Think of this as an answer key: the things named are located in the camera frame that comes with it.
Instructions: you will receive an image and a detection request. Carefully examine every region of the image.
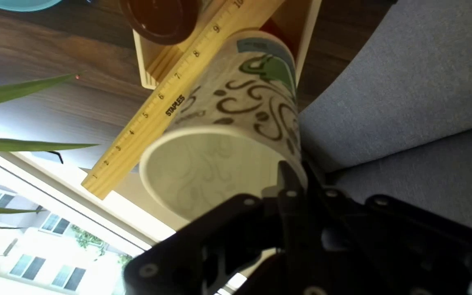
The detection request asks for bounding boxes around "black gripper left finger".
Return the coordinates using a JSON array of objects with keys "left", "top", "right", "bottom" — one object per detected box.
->
[{"left": 123, "top": 161, "right": 308, "bottom": 295}]

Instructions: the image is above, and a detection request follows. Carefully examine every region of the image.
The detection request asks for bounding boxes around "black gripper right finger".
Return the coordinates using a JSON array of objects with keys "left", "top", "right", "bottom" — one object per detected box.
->
[{"left": 300, "top": 158, "right": 472, "bottom": 295}]

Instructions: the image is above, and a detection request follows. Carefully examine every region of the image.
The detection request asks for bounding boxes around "glass cup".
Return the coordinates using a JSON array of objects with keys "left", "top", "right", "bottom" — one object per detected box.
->
[{"left": 138, "top": 30, "right": 308, "bottom": 226}]

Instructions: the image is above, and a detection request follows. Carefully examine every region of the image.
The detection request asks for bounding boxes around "pale wooden box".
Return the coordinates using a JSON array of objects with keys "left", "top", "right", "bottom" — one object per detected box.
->
[{"left": 131, "top": 0, "right": 324, "bottom": 92}]

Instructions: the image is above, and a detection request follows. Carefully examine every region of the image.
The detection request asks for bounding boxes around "wooden ruler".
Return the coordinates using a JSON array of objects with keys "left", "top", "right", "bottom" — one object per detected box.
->
[{"left": 80, "top": 0, "right": 287, "bottom": 202}]

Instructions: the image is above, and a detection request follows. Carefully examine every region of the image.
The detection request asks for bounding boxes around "dark grey sofa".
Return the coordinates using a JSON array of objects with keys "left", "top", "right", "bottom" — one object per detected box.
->
[{"left": 295, "top": 0, "right": 472, "bottom": 243}]

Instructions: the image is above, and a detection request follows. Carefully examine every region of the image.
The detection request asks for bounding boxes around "glass jar with brown lid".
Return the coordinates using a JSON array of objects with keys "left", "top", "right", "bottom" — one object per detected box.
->
[{"left": 118, "top": 0, "right": 202, "bottom": 46}]

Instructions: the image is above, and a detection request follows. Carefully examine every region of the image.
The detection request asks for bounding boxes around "green spiky plant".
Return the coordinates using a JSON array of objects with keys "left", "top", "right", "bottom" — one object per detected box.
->
[{"left": 0, "top": 72, "right": 98, "bottom": 231}]

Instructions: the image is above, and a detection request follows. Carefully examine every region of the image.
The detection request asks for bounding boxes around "blue bowl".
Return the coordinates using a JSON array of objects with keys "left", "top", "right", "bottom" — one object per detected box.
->
[{"left": 0, "top": 0, "right": 65, "bottom": 13}]

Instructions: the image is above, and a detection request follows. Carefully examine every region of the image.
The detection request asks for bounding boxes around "window frame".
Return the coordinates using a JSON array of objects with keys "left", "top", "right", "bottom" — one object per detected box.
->
[{"left": 0, "top": 149, "right": 193, "bottom": 259}]

